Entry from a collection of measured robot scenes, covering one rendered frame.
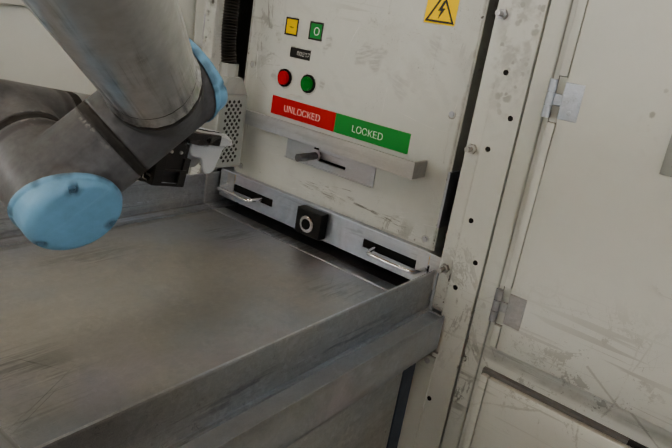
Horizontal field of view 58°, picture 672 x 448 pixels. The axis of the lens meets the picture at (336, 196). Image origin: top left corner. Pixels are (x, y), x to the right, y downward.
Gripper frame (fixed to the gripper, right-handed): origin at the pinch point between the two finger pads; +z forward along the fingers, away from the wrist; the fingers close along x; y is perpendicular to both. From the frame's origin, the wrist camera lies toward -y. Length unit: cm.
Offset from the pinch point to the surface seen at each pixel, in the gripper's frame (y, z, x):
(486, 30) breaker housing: -25.3, 23.1, 24.5
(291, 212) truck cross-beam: 13.3, 27.3, -6.0
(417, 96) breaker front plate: -13.5, 23.9, 15.8
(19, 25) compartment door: -7.6, -11.5, -42.5
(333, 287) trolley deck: 19.8, 17.9, 14.0
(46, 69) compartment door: -1.3, -6.0, -41.5
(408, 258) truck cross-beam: 12.7, 27.3, 20.8
